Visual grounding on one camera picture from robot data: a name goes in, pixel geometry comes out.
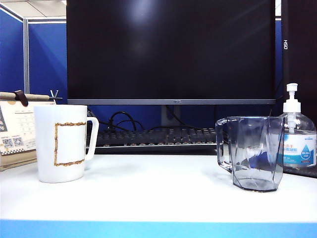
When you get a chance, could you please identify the clear hand sanitizer pump bottle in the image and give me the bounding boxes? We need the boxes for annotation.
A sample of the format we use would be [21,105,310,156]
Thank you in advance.
[277,83,317,170]

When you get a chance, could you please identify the blue table edge strip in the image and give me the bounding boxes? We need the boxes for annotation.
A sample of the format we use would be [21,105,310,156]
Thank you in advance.
[0,219,317,238]

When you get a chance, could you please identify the grey monitor stand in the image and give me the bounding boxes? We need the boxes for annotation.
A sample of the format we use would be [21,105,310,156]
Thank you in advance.
[160,104,182,127]

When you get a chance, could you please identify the large black computer monitor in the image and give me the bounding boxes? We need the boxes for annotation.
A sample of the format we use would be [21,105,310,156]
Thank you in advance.
[66,0,277,106]

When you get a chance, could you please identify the beige desk calendar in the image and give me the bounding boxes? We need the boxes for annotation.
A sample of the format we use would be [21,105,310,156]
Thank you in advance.
[0,98,38,172]

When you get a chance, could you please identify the transparent faceted plastic cup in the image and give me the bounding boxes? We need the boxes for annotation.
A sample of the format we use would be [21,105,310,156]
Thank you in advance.
[214,116,285,193]

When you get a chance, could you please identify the small metal clip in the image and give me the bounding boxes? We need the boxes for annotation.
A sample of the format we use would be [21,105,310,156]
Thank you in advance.
[49,89,63,101]

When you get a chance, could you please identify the brown leather strap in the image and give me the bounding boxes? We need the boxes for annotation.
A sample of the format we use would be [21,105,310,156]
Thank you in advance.
[14,90,29,107]

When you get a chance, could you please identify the black computer keyboard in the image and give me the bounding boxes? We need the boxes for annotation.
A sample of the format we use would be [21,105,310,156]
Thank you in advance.
[86,126,229,147]

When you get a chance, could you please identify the black looped cable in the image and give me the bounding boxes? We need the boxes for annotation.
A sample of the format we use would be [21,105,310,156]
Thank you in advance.
[106,111,145,132]

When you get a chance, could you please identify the black monitor HSO logo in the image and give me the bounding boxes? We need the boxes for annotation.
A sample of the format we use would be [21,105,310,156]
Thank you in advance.
[281,0,317,121]

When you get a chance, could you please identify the white ceramic cup gold frame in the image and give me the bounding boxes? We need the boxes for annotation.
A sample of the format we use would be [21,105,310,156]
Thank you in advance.
[33,104,100,183]

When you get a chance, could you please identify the wooden calendar rod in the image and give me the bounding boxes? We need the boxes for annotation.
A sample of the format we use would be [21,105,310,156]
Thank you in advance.
[0,91,54,102]

